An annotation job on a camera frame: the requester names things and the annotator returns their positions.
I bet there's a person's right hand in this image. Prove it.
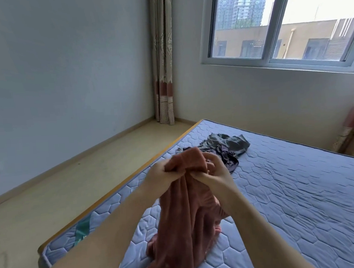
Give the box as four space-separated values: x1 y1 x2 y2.
187 149 240 202

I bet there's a person's left hand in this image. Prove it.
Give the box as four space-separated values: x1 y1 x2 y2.
139 157 191 202

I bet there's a dark purple garment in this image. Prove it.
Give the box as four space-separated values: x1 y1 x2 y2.
219 149 242 174

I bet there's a grey button-up shirt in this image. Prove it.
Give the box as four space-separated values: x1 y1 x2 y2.
196 130 252 162

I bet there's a pink red garment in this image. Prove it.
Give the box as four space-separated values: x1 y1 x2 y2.
135 144 232 268

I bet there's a blue quilted mattress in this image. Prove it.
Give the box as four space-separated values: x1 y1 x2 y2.
29 108 354 268

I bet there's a person's left forearm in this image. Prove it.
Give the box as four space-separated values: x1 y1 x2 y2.
24 182 166 268

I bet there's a person's right forearm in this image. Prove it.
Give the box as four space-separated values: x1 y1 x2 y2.
220 177 320 268

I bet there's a grey framed window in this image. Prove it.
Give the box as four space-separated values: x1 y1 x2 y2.
197 0 354 85

